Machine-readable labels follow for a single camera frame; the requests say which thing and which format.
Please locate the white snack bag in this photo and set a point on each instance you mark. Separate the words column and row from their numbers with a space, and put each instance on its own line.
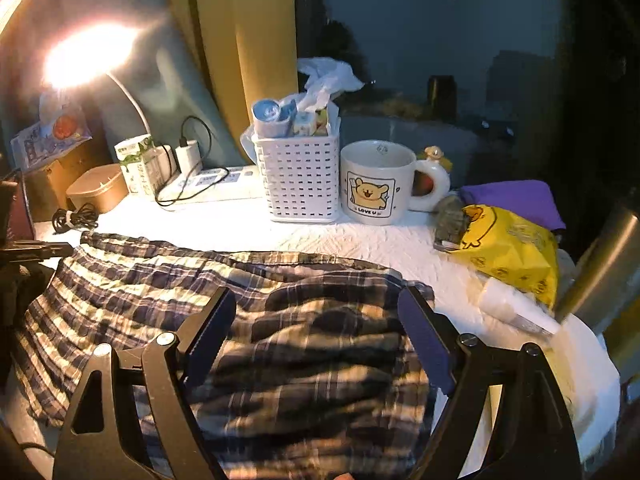
column 55, row 132

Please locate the purple cloth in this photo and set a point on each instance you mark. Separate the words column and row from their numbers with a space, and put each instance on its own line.
column 510, row 200

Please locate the grey-green pouch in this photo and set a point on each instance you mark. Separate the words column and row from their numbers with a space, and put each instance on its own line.
column 449, row 222

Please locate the plaid flannel shirt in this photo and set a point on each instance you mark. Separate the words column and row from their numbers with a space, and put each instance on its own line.
column 300, row 350

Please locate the white perforated basket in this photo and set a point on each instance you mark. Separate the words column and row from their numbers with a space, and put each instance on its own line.
column 297, row 180

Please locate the teal curtain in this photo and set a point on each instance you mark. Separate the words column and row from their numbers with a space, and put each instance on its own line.
column 165, row 35

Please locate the white power strip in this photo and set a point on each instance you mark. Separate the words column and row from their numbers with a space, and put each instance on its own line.
column 235, row 182

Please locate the white tube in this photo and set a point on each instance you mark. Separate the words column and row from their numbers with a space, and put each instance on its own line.
column 505, row 302

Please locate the tablet with red screen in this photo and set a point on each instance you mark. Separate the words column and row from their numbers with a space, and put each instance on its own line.
column 17, row 215

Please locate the yellow cartoon bag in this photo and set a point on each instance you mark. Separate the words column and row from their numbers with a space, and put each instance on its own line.
column 515, row 250

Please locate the small yellow carton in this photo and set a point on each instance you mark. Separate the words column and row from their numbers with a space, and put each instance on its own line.
column 307, row 122

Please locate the steel thermos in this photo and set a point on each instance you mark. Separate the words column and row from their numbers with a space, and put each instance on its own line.
column 605, row 260

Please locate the yellow curtain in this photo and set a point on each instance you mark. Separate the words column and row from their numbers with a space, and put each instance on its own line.
column 250, row 35

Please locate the cardboard box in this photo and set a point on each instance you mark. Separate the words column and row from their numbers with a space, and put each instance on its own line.
column 50, row 185

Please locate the white desk lamp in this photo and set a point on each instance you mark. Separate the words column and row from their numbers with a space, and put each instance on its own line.
column 85, row 57

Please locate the small yellow duck figure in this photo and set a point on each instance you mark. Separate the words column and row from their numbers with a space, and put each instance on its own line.
column 436, row 156

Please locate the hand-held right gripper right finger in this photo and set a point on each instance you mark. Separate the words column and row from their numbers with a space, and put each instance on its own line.
column 425, row 332

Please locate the dark bottle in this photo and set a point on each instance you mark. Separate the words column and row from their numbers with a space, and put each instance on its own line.
column 442, row 97

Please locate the green and white carton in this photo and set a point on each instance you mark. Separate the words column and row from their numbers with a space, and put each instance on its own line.
column 140, row 165

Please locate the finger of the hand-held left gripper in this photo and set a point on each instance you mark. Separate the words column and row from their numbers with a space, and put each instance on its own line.
column 40, row 251

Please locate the brown lidded food container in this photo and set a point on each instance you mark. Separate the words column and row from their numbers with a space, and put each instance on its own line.
column 97, row 190

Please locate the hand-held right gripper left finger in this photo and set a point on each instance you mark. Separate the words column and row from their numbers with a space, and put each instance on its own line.
column 212, row 330

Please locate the white charger plug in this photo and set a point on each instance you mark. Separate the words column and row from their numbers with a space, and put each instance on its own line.
column 189, row 156

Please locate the white cartoon bear mug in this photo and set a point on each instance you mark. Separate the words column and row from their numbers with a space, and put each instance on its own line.
column 375, row 185

